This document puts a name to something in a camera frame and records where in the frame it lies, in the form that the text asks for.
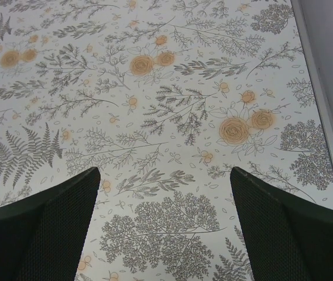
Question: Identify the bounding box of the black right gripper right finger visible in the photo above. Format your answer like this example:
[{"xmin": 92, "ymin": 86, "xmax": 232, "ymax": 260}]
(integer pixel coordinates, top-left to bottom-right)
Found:
[{"xmin": 230, "ymin": 167, "xmax": 333, "ymax": 281}]

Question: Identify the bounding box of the floral patterned table mat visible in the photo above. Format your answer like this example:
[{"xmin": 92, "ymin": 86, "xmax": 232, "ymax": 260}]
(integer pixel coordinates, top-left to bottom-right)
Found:
[{"xmin": 0, "ymin": 1, "xmax": 333, "ymax": 280}]

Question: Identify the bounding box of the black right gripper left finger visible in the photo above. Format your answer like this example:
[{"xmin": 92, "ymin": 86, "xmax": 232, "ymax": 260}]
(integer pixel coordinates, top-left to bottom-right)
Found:
[{"xmin": 0, "ymin": 167, "xmax": 101, "ymax": 281}]

